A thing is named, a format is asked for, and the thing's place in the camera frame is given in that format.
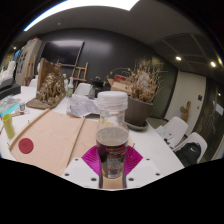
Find black wall screen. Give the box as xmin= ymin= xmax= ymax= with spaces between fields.
xmin=39 ymin=40 xmax=85 ymax=68

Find wooden figure by wall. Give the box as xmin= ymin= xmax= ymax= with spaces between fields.
xmin=179 ymin=100 xmax=192 ymax=123

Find round ceiling spotlights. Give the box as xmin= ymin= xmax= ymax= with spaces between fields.
xmin=175 ymin=55 xmax=218 ymax=68

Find beige tall cabinet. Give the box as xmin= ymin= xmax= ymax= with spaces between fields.
xmin=14 ymin=38 xmax=44 ymax=87

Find dark glass pitcher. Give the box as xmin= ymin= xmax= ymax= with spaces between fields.
xmin=88 ymin=84 xmax=97 ymax=100

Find yellow-green cup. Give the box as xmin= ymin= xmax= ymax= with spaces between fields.
xmin=2 ymin=113 xmax=16 ymax=140

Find tan mat with wooden rods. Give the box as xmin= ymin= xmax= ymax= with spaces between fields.
xmin=8 ymin=108 xmax=136 ymax=177

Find white plastic chair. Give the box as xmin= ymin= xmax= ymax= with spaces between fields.
xmin=173 ymin=131 xmax=208 ymax=168
xmin=74 ymin=82 xmax=93 ymax=97
xmin=156 ymin=115 xmax=189 ymax=149

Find white spray bottle green label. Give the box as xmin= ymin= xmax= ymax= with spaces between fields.
xmin=66 ymin=76 xmax=75 ymax=98

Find black backpack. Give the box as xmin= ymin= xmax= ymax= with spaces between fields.
xmin=174 ymin=142 xmax=202 ymax=168

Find flat round red coaster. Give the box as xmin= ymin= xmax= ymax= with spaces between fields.
xmin=18 ymin=137 xmax=35 ymax=155

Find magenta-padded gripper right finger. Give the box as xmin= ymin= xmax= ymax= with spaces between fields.
xmin=122 ymin=145 xmax=163 ymax=190

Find wooden easel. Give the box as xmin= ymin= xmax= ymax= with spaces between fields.
xmin=70 ymin=61 xmax=90 ymax=90

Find grey newspaper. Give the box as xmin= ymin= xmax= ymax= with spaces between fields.
xmin=65 ymin=93 xmax=100 ymax=118

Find stack of black boxes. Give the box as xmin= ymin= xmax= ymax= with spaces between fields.
xmin=0 ymin=83 xmax=22 ymax=100

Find red bin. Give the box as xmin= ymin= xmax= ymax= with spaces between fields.
xmin=113 ymin=74 xmax=129 ymax=83

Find clear bottle with dark drink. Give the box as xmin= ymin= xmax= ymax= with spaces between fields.
xmin=95 ymin=90 xmax=130 ymax=180

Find dry plant in dark pot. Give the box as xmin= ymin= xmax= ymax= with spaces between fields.
xmin=124 ymin=61 xmax=164 ymax=132

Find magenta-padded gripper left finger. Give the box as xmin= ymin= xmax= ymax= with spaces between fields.
xmin=61 ymin=145 xmax=102 ymax=190

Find wooden paintbrush red band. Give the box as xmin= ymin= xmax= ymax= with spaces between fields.
xmin=0 ymin=109 xmax=31 ymax=119

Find long ceiling light panel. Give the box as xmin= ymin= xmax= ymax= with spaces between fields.
xmin=23 ymin=0 xmax=141 ymax=33

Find brown wooden sculpture on board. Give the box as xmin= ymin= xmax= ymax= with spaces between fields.
xmin=25 ymin=57 xmax=68 ymax=111

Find brown cardboard box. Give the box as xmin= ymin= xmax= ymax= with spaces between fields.
xmin=109 ymin=78 xmax=134 ymax=96

